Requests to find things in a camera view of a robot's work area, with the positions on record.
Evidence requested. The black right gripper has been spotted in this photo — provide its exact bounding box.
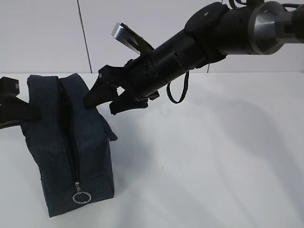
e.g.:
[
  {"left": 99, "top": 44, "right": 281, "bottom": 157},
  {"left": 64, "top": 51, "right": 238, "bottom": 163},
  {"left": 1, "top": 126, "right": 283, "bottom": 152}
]
[{"left": 84, "top": 30, "right": 204, "bottom": 115}]

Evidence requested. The dark blue fabric bag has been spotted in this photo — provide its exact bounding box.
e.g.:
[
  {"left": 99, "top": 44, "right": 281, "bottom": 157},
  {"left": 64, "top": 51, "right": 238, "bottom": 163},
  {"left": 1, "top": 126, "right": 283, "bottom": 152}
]
[{"left": 21, "top": 74, "right": 117, "bottom": 217}]

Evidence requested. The silver zipper pull ring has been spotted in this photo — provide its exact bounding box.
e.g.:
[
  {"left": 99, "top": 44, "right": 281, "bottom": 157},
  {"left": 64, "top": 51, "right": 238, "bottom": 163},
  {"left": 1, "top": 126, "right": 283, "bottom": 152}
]
[{"left": 73, "top": 181, "right": 92, "bottom": 204}]

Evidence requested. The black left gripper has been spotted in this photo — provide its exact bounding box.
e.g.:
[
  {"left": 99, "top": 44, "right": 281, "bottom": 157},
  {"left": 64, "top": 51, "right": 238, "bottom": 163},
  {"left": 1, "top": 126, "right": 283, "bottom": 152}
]
[{"left": 0, "top": 76, "right": 40, "bottom": 130}]

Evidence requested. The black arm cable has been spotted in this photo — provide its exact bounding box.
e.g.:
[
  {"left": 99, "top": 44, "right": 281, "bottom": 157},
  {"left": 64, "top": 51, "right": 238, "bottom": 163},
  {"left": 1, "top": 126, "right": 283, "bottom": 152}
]
[{"left": 166, "top": 71, "right": 190, "bottom": 104}]

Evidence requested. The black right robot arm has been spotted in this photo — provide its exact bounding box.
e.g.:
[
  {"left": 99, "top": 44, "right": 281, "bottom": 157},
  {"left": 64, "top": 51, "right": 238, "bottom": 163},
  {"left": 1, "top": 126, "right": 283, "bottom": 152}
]
[{"left": 84, "top": 0, "right": 304, "bottom": 114}]

